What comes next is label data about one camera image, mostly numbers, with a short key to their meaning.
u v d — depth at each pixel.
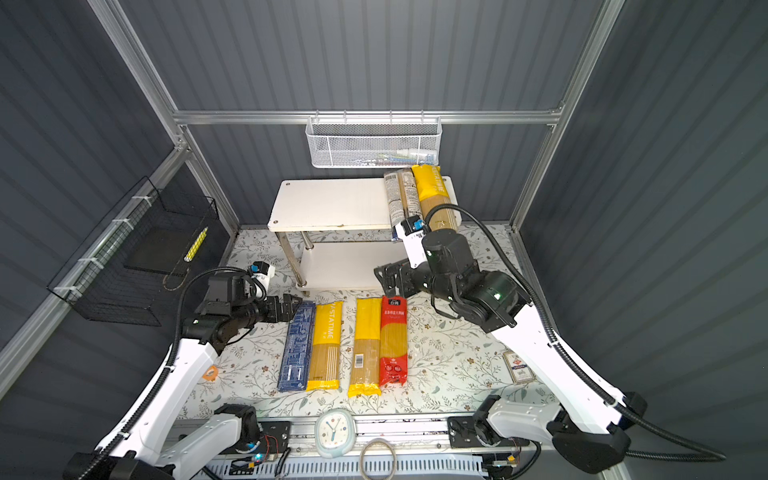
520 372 0.82
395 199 0.76
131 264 0.71
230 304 0.58
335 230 1.20
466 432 0.73
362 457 0.70
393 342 0.88
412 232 0.52
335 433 0.72
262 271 0.69
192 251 0.76
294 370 0.81
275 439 0.72
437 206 0.54
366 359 0.84
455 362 0.87
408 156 0.91
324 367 0.83
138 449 0.39
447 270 0.45
